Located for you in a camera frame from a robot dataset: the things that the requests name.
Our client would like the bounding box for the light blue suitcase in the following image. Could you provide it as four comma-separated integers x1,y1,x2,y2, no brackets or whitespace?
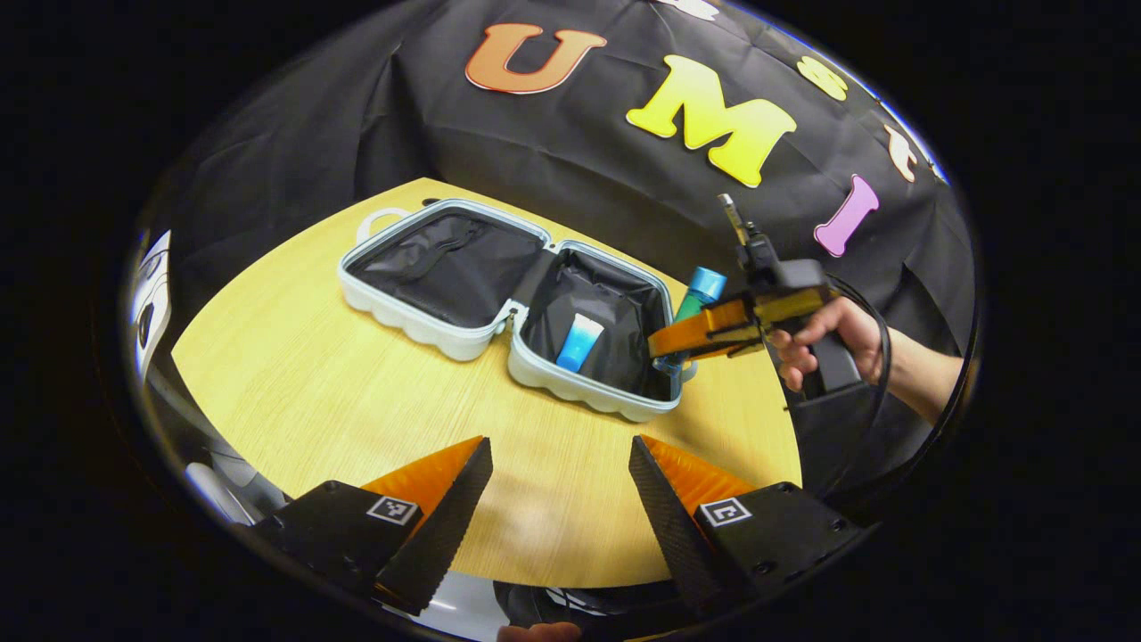
336,197,699,424

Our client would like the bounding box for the grey chair frame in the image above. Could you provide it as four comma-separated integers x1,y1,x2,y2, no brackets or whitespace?
147,357,291,527

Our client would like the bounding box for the blue skin care tube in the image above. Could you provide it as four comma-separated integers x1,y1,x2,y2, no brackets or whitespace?
555,313,605,373

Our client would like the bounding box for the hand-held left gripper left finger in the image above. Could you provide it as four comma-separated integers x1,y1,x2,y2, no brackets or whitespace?
252,435,494,618

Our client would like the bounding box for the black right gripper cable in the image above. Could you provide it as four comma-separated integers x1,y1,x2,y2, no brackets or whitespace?
825,275,894,500

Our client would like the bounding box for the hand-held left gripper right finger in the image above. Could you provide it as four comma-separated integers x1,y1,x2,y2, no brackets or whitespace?
628,434,867,622

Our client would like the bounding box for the person's dark printed clothing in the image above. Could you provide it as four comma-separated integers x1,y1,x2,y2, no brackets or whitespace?
495,580,680,630

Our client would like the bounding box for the teal bottle with blue cap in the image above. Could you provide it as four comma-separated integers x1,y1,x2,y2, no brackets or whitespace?
655,267,727,376

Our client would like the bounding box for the white printed panel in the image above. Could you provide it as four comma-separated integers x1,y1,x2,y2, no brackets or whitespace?
132,230,172,380

